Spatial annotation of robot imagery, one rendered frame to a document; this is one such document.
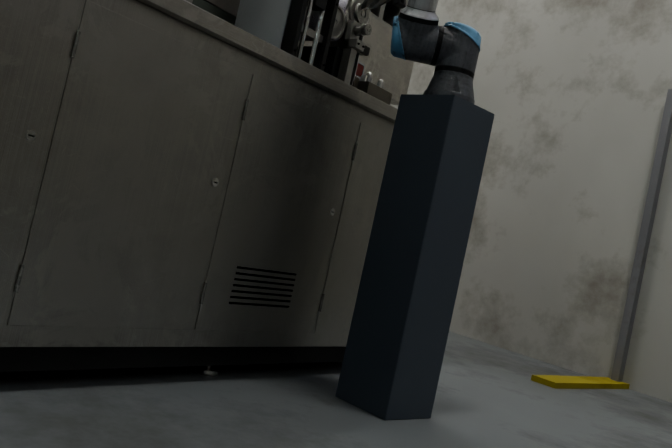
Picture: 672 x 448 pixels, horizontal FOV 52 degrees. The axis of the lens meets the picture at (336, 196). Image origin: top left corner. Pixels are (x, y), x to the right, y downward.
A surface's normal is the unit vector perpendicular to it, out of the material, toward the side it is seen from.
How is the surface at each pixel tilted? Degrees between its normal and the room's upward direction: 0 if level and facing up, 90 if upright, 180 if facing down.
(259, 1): 90
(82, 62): 90
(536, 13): 90
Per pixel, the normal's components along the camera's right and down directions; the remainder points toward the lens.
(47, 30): 0.77, 0.15
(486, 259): -0.71, -0.19
